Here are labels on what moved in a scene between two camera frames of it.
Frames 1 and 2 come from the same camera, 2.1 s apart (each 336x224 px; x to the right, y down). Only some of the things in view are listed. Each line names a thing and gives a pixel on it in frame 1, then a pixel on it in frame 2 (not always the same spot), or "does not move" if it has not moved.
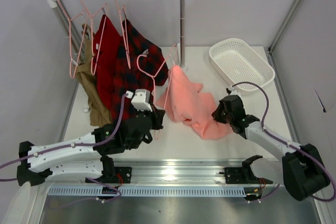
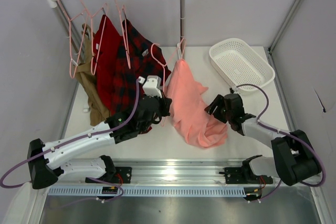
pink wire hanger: [153, 76] → [179, 51]
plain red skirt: [106, 49] does not move
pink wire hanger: [76, 16] does not move
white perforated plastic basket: [237, 62] does not move
